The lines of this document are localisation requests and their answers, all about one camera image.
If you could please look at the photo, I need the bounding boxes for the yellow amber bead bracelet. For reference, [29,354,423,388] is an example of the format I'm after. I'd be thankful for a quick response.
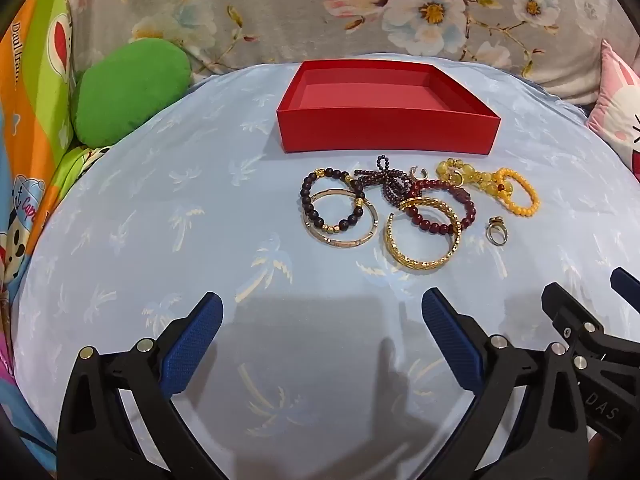
[436,158,516,201]

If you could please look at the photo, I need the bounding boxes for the colourful cartoon printed cloth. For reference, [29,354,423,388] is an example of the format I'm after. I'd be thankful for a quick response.
[0,0,118,461]

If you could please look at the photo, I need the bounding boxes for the thin gold bangle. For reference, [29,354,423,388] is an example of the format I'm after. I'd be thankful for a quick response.
[303,188,379,249]

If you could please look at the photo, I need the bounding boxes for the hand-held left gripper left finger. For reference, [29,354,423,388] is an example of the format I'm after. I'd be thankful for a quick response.
[56,291,224,480]

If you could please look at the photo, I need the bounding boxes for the red bead bracelet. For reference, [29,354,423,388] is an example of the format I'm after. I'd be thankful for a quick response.
[404,178,477,235]

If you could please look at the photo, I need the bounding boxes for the grey floral blanket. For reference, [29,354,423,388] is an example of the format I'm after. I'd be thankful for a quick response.
[65,0,640,106]

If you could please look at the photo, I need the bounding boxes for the light blue palm-print cloth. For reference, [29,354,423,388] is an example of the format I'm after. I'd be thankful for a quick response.
[10,52,640,480]

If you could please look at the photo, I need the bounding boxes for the dark bead bracelet gold accents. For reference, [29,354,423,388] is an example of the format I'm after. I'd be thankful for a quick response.
[300,167,367,235]

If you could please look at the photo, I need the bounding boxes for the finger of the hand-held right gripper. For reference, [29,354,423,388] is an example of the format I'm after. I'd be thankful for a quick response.
[610,266,640,309]
[541,282,640,377]

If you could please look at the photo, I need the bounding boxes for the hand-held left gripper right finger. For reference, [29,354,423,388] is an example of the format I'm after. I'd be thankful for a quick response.
[421,287,591,480]

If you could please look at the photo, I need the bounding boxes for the orange bead bracelet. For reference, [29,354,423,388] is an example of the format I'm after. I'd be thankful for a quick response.
[494,167,541,218]

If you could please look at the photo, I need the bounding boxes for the pink cartoon pillow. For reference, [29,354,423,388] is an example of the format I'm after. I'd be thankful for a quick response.
[586,39,640,181]

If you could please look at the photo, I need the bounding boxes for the red cardboard box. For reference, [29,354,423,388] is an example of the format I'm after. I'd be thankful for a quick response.
[276,59,501,157]

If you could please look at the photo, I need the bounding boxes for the small garnet bead bracelet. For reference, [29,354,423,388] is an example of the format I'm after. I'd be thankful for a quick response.
[354,155,416,208]

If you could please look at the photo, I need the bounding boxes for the gold woven cuff bracelet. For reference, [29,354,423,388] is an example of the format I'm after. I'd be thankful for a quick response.
[383,197,462,272]

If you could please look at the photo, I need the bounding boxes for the silver ring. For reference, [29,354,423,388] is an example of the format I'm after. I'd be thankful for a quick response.
[486,216,511,246]

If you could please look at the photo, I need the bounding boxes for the green cushion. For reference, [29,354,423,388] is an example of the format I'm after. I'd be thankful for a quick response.
[70,39,193,147]

